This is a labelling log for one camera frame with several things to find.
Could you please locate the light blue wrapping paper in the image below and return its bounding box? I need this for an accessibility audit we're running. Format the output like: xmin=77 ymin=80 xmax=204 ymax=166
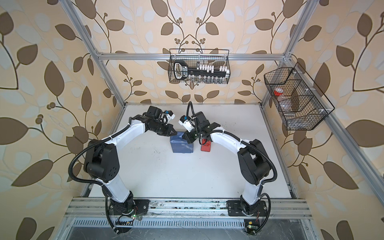
xmin=170 ymin=132 xmax=194 ymax=154

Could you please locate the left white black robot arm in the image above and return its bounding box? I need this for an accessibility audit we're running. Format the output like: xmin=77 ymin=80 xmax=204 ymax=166
xmin=68 ymin=106 xmax=177 ymax=215

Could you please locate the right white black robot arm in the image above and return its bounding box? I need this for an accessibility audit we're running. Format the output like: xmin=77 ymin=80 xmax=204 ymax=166
xmin=179 ymin=102 xmax=278 ymax=216

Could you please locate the red tape dispenser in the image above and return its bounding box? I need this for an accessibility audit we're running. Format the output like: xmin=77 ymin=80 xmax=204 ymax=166
xmin=201 ymin=139 xmax=212 ymax=152

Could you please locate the black socket wrench set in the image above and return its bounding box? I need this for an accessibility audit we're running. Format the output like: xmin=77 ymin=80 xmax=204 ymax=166
xmin=171 ymin=60 xmax=231 ymax=81

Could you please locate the red capped clear container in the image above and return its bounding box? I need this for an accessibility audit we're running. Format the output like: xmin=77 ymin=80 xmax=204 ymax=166
xmin=273 ymin=88 xmax=284 ymax=97

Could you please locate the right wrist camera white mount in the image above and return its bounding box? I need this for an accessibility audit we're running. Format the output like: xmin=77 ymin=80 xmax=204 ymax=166
xmin=179 ymin=115 xmax=196 ymax=133

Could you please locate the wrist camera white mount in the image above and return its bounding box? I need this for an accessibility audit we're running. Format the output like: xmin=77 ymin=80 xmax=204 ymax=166
xmin=179 ymin=115 xmax=196 ymax=133
xmin=161 ymin=110 xmax=175 ymax=125

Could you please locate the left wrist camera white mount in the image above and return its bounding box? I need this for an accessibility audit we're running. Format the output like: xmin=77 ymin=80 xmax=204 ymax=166
xmin=161 ymin=110 xmax=175 ymax=125

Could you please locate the black wire basket back wall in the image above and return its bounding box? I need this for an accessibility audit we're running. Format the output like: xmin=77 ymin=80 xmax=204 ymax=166
xmin=168 ymin=48 xmax=231 ymax=85

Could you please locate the black wire basket wall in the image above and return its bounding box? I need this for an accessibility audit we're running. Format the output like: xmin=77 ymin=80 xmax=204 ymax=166
xmin=264 ymin=63 xmax=335 ymax=131
xmin=168 ymin=48 xmax=231 ymax=85

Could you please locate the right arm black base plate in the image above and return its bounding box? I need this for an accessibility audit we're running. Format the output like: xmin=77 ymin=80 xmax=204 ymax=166
xmin=226 ymin=200 xmax=268 ymax=218

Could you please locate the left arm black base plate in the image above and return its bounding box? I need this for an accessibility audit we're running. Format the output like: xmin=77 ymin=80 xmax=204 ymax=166
xmin=109 ymin=199 xmax=150 ymax=216

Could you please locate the black wire basket right wall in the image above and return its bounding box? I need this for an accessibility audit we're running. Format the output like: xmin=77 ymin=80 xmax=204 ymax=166
xmin=264 ymin=63 xmax=335 ymax=131

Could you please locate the aluminium front rail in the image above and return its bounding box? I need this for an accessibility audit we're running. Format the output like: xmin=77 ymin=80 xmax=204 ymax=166
xmin=64 ymin=197 xmax=314 ymax=220

